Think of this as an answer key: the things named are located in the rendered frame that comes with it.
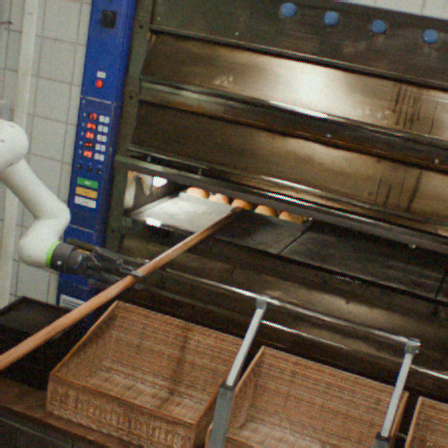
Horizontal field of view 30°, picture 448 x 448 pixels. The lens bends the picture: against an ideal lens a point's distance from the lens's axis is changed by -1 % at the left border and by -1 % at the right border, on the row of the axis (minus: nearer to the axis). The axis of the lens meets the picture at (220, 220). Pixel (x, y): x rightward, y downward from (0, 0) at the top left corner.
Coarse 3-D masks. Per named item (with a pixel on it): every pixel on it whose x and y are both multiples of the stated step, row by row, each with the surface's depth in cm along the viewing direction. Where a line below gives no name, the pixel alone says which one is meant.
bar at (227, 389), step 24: (72, 240) 283; (144, 264) 274; (216, 288) 266; (288, 312) 259; (312, 312) 257; (384, 336) 249; (240, 360) 253; (408, 360) 246; (216, 408) 250; (216, 432) 252; (384, 432) 235
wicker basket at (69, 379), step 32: (128, 320) 319; (160, 320) 316; (96, 352) 314; (128, 352) 319; (160, 352) 315; (192, 352) 311; (224, 352) 308; (64, 384) 282; (96, 384) 309; (128, 384) 313; (192, 384) 311; (64, 416) 284; (96, 416) 288; (128, 416) 275; (160, 416) 270; (192, 416) 299
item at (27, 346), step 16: (224, 224) 324; (192, 240) 294; (160, 256) 272; (144, 272) 258; (112, 288) 240; (96, 304) 230; (64, 320) 215; (32, 336) 203; (48, 336) 207; (16, 352) 194; (0, 368) 188
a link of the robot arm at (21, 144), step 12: (0, 120) 229; (0, 132) 223; (12, 132) 224; (24, 132) 228; (0, 144) 222; (12, 144) 223; (24, 144) 226; (0, 156) 222; (12, 156) 224; (24, 156) 229; (0, 168) 224
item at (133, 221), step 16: (128, 224) 317; (144, 224) 314; (160, 224) 314; (176, 240) 310; (208, 240) 306; (224, 240) 308; (240, 256) 302; (256, 256) 300; (272, 256) 300; (288, 272) 297; (304, 272) 295; (320, 272) 292; (336, 272) 294; (352, 288) 289; (368, 288) 287; (384, 288) 286; (400, 288) 289; (400, 304) 284; (416, 304) 282; (432, 304) 280
